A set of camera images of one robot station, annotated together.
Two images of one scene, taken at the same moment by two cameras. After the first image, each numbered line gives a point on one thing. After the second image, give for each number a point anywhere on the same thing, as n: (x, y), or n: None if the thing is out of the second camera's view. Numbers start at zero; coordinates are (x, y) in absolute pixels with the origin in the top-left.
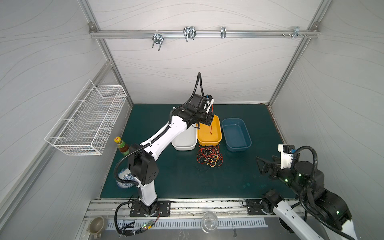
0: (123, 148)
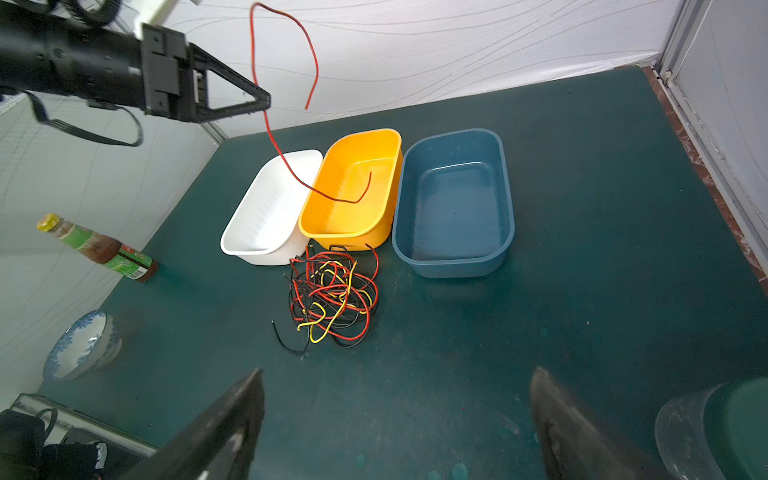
0: (96, 247)
